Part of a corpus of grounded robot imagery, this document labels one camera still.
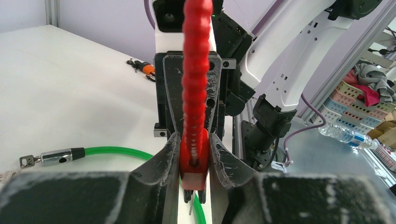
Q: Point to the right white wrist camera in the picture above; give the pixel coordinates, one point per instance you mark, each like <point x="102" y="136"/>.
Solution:
<point x="169" y="19"/>

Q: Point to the grey and pink cloths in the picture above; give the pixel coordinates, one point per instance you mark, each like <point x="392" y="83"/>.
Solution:
<point x="366" y="77"/>

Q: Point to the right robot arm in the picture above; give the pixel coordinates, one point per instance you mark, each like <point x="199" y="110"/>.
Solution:
<point x="305" y="29"/>

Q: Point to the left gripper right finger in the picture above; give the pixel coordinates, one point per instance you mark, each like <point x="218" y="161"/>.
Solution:
<point x="241" y="195"/>

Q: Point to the right aluminium corner post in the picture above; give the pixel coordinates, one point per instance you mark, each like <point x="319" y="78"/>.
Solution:
<point x="52" y="12"/>

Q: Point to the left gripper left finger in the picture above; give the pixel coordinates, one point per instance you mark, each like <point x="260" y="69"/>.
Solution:
<point x="146" y="195"/>

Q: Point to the clear plastic water bottle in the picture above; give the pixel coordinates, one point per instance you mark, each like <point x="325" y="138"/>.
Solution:
<point x="348" y="136"/>

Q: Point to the pastel perforated storage baskets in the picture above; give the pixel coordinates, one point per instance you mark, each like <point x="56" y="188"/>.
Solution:
<point x="344" y="107"/>

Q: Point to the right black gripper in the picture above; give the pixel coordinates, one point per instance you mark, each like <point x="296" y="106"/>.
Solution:
<point x="226" y="94"/>

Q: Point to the orange padlock with keys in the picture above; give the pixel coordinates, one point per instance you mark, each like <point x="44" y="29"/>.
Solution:
<point x="145" y="67"/>

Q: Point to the small silver lock key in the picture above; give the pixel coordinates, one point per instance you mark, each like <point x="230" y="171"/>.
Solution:
<point x="189" y="197"/>

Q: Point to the red cable lock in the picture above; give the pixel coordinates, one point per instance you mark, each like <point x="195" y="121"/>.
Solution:
<point x="194" y="150"/>

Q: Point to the green cable lock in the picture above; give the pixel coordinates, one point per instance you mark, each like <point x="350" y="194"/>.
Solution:
<point x="113" y="158"/>

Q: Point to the silver key bunch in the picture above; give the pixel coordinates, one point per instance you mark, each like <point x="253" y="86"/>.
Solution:
<point x="24" y="162"/>

